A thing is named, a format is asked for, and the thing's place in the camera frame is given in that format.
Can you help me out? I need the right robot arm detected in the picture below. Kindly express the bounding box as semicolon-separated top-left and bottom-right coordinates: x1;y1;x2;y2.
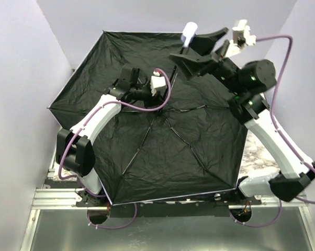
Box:
169;27;315;202

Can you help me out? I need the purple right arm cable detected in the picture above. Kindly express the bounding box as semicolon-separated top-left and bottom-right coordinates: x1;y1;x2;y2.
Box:
229;35;315;227

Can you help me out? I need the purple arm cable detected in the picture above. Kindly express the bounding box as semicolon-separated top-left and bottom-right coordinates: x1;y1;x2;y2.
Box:
229;35;315;227
58;70;172;231

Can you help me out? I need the lavender folding umbrella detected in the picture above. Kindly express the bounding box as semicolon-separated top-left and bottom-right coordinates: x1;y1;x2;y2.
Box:
49;31;247;204

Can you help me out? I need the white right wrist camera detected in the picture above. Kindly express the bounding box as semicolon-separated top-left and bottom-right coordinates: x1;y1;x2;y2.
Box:
224;19;256;58

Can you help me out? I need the aluminium frame rail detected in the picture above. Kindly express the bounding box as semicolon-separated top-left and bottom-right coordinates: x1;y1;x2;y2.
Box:
31;188;81;210

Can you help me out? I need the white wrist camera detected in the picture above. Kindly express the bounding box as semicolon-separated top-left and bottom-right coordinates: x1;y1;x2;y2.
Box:
224;19;256;58
150;70;167;96

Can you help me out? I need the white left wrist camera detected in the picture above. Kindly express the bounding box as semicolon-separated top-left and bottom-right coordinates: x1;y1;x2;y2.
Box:
150;70;167;96

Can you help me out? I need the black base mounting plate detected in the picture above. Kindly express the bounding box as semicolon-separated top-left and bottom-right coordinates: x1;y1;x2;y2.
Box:
75;189;261;218

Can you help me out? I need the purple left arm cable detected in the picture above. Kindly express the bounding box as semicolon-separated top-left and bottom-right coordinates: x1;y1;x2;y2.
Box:
58;70;172;231

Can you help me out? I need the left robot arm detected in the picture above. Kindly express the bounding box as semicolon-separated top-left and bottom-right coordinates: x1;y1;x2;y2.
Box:
55;66;153;195

